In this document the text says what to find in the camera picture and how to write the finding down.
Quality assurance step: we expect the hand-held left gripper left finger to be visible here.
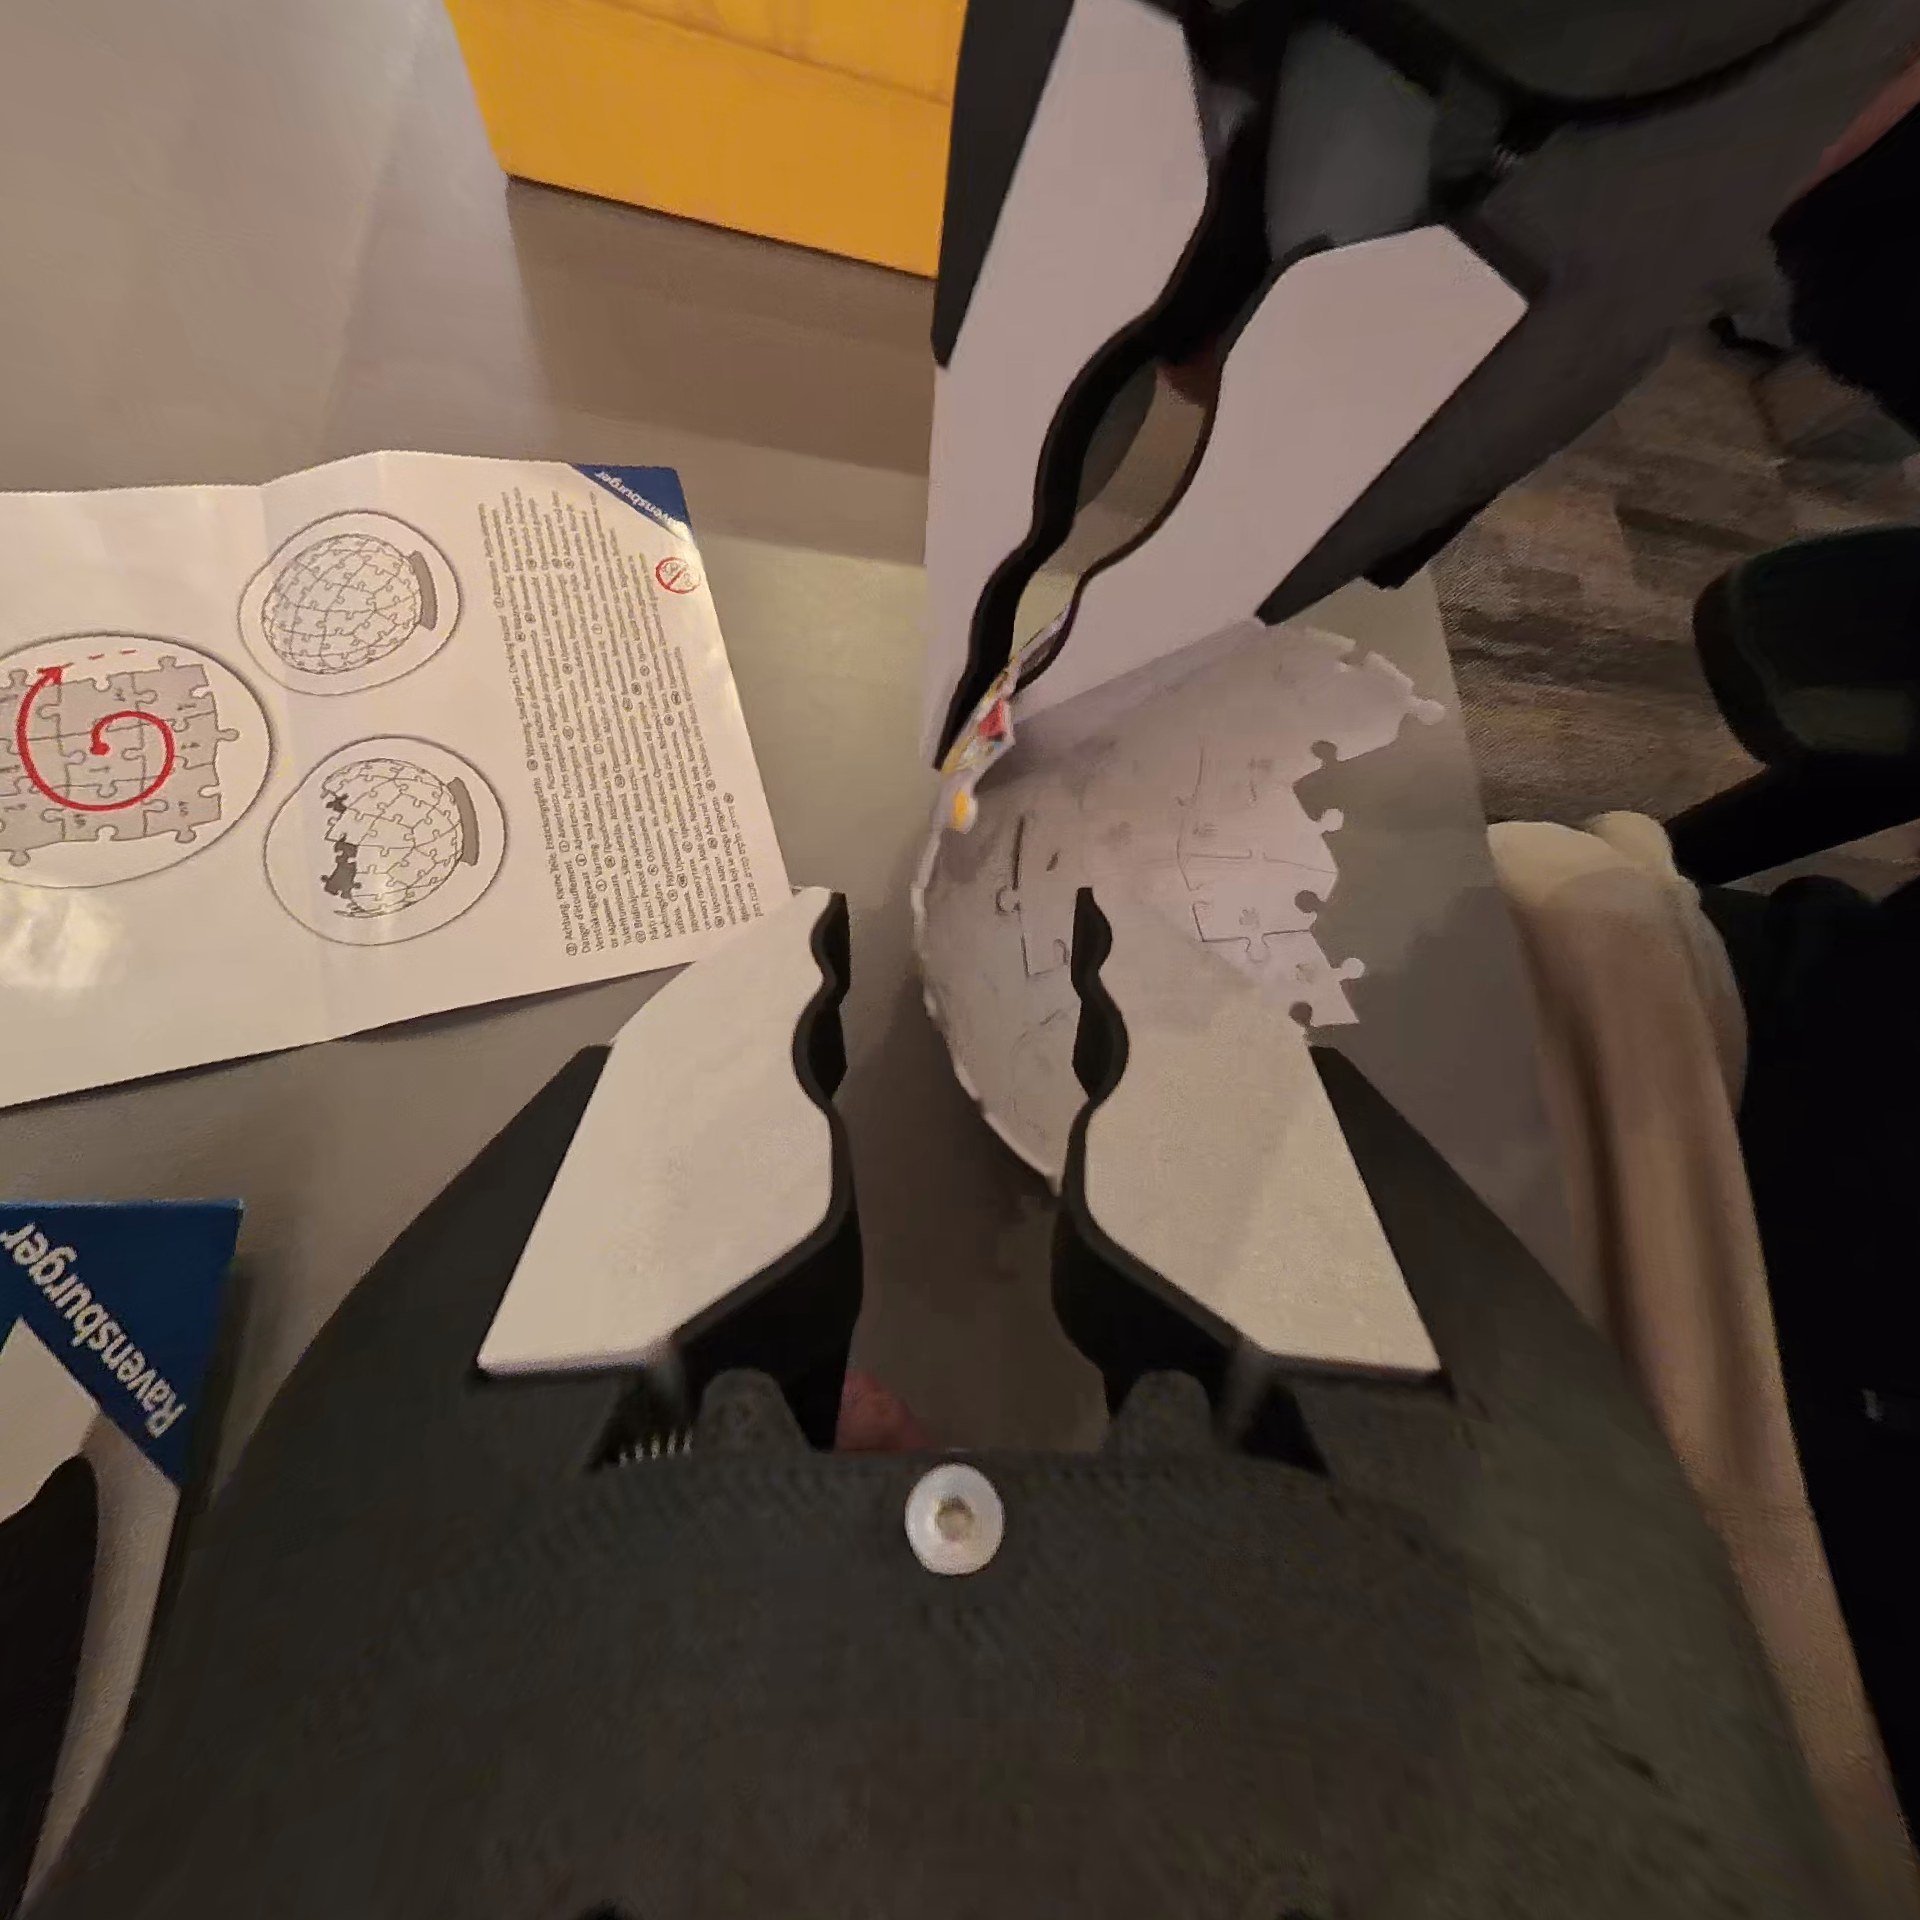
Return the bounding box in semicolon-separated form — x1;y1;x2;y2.
477;884;865;1450

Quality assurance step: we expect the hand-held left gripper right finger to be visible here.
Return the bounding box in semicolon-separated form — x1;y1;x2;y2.
1054;884;1445;1416

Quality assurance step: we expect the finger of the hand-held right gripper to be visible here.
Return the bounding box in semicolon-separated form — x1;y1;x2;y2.
921;0;1215;775
1013;225;1531;713

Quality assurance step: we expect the white half-built puzzle ball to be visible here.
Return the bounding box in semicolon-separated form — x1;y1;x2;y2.
911;621;1451;1202

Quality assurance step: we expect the colourful puzzle piece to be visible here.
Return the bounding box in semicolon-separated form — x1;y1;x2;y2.
932;661;1024;836

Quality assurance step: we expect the person's right forearm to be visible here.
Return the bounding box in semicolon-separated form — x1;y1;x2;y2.
1769;89;1920;367

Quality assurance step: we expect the blue puzzle box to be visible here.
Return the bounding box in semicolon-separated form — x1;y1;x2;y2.
0;1197;244;1802

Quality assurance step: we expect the yellow box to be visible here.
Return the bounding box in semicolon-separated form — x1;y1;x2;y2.
440;0;968;282

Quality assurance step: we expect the black chair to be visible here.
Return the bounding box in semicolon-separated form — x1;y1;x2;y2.
1662;525;1920;889

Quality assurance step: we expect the beige cloth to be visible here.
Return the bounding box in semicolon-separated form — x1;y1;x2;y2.
1486;810;1899;1920

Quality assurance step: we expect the white instruction leaflet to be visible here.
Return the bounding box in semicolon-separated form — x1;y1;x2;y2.
0;450;797;1114

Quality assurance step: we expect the dark clothing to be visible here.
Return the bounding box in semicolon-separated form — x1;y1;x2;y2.
1695;877;1920;1920

